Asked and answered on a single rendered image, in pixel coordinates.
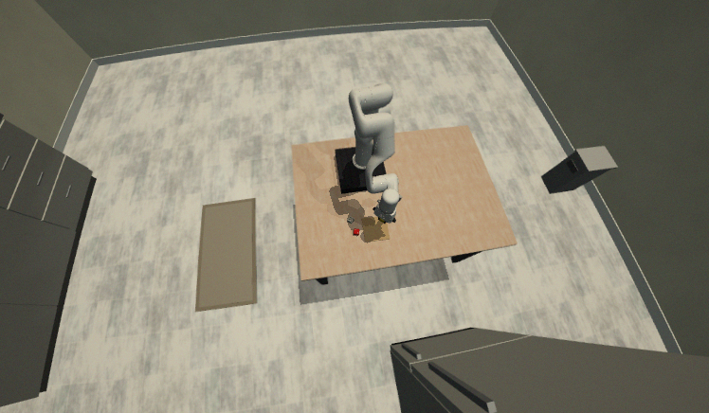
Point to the tan flat mat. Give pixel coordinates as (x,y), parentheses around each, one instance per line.
(374,230)

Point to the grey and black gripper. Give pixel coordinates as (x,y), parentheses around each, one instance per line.
(387,218)

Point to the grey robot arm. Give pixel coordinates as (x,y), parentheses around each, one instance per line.
(375,132)

